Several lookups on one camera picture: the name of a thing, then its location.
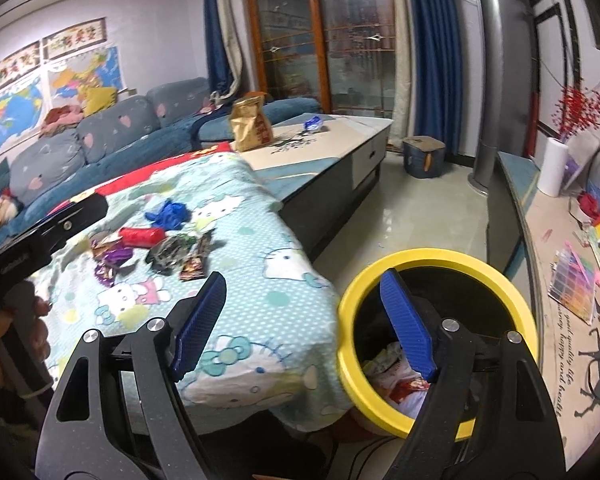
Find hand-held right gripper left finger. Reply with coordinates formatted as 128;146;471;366
40;271;228;480

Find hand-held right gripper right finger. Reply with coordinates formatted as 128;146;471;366
380;267;566;480

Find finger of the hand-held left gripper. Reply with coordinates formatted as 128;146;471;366
0;192;110;261

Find white pink wrapper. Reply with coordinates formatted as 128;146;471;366
362;342;406;376

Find brown snack wrapper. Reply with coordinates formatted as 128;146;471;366
179;230;217;282

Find yellow rimmed bin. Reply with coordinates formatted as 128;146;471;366
337;247;538;441

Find black silver wrapper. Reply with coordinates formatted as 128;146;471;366
145;234;196;276

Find red snack packet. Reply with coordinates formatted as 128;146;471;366
119;226;167;248

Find blue glove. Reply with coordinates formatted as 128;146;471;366
145;199;193;231

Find person's left forearm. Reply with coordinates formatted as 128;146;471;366
0;375;48;461

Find person's left hand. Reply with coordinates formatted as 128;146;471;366
0;280;53;376

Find plush toy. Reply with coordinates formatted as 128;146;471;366
0;195;23;233

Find blue sofa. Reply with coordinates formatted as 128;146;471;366
0;77;323;241

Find pile of red clothes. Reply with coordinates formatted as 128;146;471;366
40;105;83;138

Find world map poster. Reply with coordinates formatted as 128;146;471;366
0;82;46;158

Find yellow pillow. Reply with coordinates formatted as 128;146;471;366
82;86;118;118

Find country map poster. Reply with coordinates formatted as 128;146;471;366
47;45;126;106

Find red blanket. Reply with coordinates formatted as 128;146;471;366
45;142;233;216

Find television cabinet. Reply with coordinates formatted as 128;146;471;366
487;150;600;461

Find navy garment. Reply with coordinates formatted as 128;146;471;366
190;105;241;153

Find framed embroidery picture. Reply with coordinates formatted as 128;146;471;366
0;40;42;101
42;17;107;61

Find blue storage stool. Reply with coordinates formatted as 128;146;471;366
402;135;447;180

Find colourful bead box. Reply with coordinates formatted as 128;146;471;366
547;240;600;325

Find gold snack bag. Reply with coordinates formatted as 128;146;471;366
229;92;275;153

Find coffee table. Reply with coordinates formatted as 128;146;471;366
240;112;395;263

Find white paper roll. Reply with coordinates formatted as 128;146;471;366
537;137;567;197

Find white canvas board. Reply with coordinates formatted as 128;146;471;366
562;140;596;193

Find blue curtain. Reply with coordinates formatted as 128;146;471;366
402;0;463;161
202;0;236;96

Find beige curtain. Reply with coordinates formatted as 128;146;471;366
212;0;246;96
387;0;416;143

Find grey tower air conditioner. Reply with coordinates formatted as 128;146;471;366
467;0;538;196

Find red berry branches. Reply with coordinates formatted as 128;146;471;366
550;85;600;143

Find wooden glass sliding door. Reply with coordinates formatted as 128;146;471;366
242;0;398;116

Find basket with black handle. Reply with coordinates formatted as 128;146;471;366
570;147;600;221

